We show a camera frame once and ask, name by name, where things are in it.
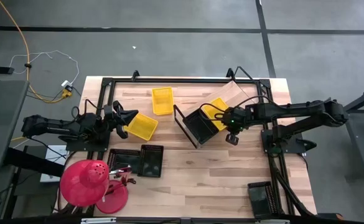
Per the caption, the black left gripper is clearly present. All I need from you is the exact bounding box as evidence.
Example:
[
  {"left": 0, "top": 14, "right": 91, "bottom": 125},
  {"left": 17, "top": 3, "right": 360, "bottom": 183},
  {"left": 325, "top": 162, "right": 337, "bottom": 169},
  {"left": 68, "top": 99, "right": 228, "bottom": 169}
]
[{"left": 99, "top": 100, "right": 139, "bottom": 130}]

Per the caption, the yellow plastic basket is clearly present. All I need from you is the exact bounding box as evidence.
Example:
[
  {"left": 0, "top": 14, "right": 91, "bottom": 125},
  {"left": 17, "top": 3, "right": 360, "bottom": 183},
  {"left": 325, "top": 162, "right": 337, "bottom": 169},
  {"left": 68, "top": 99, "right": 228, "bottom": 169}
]
[
  {"left": 123, "top": 111, "right": 159, "bottom": 141},
  {"left": 200, "top": 96, "right": 231, "bottom": 131},
  {"left": 151, "top": 86, "right": 174, "bottom": 116}
]

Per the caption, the black plastic basket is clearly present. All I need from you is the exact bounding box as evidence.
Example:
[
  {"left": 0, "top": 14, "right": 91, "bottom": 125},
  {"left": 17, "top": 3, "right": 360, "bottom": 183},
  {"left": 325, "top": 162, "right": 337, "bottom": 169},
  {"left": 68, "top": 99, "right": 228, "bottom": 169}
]
[
  {"left": 181, "top": 108, "right": 220, "bottom": 146},
  {"left": 106, "top": 148, "right": 141, "bottom": 174},
  {"left": 137, "top": 144, "right": 165, "bottom": 179},
  {"left": 247, "top": 181, "right": 279, "bottom": 220}
]

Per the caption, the white paper sheet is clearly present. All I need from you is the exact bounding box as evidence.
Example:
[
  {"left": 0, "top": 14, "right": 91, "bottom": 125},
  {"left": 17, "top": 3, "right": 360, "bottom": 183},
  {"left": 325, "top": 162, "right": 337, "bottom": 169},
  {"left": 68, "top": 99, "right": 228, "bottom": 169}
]
[{"left": 40, "top": 144, "right": 69, "bottom": 184}]

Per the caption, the large red round lamp shade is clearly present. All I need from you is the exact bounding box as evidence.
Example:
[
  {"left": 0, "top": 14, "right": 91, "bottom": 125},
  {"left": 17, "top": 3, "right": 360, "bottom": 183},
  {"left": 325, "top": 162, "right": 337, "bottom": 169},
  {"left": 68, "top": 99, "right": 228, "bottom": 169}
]
[{"left": 59, "top": 159, "right": 110, "bottom": 207}]

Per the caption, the small red round disc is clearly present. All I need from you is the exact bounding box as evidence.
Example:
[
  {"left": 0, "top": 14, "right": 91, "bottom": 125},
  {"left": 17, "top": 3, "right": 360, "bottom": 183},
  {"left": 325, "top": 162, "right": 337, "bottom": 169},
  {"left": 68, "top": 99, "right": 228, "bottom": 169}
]
[{"left": 95, "top": 179, "right": 129, "bottom": 215}]

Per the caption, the black support beam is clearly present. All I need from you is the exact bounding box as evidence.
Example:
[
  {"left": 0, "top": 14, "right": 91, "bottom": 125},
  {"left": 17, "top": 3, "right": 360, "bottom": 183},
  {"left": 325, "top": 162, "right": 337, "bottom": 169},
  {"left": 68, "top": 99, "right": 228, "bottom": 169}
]
[{"left": 6, "top": 147, "right": 66, "bottom": 178}]

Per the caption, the grey side table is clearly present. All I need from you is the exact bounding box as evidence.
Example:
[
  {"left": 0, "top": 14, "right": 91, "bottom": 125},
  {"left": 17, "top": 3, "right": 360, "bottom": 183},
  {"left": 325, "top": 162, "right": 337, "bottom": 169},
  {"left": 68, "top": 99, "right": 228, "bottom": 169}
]
[{"left": 0, "top": 79, "right": 30, "bottom": 171}]

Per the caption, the grey metal table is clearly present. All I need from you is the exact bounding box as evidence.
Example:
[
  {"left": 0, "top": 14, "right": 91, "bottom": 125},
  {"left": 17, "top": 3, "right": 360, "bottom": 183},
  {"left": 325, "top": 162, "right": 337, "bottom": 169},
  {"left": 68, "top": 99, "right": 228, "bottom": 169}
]
[{"left": 324, "top": 83, "right": 364, "bottom": 181}]

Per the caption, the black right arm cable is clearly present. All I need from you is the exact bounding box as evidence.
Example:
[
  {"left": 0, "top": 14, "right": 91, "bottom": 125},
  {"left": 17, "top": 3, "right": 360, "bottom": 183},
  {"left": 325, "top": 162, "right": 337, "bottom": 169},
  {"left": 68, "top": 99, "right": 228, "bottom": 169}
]
[{"left": 198, "top": 95, "right": 274, "bottom": 121}]

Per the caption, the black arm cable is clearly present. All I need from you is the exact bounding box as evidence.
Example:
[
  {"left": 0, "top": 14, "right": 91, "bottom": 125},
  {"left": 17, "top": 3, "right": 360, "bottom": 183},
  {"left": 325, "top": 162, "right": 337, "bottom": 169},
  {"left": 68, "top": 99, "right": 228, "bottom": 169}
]
[
  {"left": 198, "top": 95, "right": 274, "bottom": 121},
  {"left": 71, "top": 98, "right": 105, "bottom": 121}
]

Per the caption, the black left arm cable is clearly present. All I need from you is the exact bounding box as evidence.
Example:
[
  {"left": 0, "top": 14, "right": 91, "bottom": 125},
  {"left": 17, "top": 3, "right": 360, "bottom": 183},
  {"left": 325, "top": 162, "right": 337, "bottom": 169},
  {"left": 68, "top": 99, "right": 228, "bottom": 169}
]
[{"left": 71, "top": 98, "right": 105, "bottom": 121}]

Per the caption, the black aluminium rig frame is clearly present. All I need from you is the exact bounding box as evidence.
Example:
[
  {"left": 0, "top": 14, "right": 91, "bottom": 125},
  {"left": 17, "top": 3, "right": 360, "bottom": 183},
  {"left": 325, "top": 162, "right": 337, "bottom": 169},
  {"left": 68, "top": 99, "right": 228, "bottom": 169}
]
[{"left": 86, "top": 67, "right": 318, "bottom": 218}]

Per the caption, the white floor cable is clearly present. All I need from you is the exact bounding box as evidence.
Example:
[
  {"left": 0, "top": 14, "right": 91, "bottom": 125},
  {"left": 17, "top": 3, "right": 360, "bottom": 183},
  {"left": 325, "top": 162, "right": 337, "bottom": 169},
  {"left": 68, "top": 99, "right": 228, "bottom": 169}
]
[{"left": 9, "top": 49, "right": 80, "bottom": 85}]

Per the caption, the orange floor cable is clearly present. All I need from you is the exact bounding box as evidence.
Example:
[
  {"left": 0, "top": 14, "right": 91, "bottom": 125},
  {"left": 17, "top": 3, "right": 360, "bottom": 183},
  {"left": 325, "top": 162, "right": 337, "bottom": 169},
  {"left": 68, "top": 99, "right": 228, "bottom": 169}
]
[{"left": 0, "top": 0, "right": 73, "bottom": 104}]

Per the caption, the silver bracket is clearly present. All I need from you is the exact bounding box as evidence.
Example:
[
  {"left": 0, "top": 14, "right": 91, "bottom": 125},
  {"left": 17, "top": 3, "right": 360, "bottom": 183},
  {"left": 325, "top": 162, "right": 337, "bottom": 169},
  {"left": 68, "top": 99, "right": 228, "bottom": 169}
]
[
  {"left": 80, "top": 217, "right": 117, "bottom": 224},
  {"left": 254, "top": 218, "right": 291, "bottom": 224}
]

